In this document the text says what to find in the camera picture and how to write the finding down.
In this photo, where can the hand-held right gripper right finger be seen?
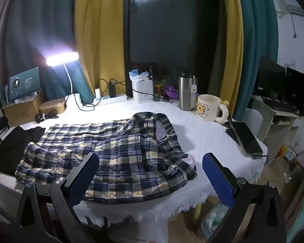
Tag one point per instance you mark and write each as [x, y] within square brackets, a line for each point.
[217, 179]

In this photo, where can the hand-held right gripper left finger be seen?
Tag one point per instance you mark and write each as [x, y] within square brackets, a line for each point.
[83, 178]

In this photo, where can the blue yellow plaid shirt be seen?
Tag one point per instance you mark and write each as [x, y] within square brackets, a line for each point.
[131, 157]

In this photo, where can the brown cardboard box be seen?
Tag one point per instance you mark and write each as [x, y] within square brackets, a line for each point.
[17, 112]

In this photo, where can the black cloth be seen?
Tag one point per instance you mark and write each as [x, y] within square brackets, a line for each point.
[10, 146]

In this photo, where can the printed plastic bag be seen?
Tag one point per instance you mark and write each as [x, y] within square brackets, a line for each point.
[215, 220]

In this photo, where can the white textured tablecloth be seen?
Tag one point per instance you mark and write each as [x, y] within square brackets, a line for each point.
[205, 136]

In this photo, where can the tablet with lit screen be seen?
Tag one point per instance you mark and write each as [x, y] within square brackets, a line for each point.
[24, 83]

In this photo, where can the black smartphone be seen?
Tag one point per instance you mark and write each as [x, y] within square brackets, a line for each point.
[247, 138]

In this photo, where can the round bamboo lidded box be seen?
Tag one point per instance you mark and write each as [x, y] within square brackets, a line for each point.
[53, 105]

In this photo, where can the cream cartoon mug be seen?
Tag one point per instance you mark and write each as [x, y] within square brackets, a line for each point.
[207, 108]

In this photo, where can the white computer desk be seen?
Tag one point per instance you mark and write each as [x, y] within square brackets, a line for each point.
[281, 129]

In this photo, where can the white plug-in charger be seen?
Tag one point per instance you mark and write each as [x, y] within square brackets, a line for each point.
[98, 94]

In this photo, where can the white power strip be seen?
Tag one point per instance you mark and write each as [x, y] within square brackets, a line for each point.
[116, 99]

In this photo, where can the stainless steel tumbler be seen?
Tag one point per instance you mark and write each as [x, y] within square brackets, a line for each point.
[186, 93]

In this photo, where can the white desk lamp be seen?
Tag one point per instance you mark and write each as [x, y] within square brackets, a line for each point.
[63, 58]

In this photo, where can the black plug-in charger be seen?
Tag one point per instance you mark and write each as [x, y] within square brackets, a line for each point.
[112, 89]

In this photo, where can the purple cloth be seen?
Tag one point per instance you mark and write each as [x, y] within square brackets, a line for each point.
[171, 92]

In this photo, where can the white perforated plastic basket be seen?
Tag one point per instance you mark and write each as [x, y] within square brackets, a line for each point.
[143, 91]

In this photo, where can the teal curtain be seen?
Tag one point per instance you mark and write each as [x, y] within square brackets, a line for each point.
[258, 43]
[40, 25]

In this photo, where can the blue plastic packet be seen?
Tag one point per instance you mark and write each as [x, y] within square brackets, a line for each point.
[136, 75]

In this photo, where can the yellow curtain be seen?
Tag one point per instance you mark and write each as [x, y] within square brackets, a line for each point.
[233, 55]
[101, 35]

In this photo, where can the dark window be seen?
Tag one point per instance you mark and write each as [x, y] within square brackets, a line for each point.
[174, 25]

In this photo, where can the white air conditioner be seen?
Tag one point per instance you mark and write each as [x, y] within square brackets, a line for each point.
[291, 5]

